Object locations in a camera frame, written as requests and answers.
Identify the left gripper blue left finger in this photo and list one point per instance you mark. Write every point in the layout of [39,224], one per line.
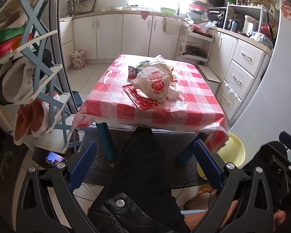
[82,165]

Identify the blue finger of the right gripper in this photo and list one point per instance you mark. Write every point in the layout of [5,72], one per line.
[285,139]

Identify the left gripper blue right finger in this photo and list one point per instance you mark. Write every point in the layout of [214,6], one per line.
[210,168]

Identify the white red plastic bag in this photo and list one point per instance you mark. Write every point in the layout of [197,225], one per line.
[155,81]

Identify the grey green milk carton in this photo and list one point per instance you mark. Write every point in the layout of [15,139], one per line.
[133,70]

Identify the white kitchen cabinets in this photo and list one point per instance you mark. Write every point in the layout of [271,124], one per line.
[237,60]

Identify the yellow plastic stool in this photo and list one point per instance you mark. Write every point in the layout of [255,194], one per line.
[232,151]

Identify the smartphone with lit screen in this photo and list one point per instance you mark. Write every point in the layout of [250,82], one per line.
[53,159]

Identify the teal table leg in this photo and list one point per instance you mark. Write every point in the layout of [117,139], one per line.
[106,141]

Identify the red white checkered tablecloth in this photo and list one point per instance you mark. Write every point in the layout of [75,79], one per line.
[196,109]

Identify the orange white slipper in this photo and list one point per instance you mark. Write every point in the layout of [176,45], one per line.
[32,119]

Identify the red snack wrapper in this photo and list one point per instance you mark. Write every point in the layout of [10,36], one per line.
[140,99]

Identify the white fluffy slipper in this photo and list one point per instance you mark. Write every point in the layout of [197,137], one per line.
[16,81]

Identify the blue white shoe rack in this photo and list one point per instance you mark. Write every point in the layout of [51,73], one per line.
[30,28]

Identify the floral waste basket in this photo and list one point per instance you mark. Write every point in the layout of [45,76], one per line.
[78,59]

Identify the white open shelf trolley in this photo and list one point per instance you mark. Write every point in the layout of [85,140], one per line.
[194,47]

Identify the green basin on counter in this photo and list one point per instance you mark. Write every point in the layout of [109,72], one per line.
[168,11]

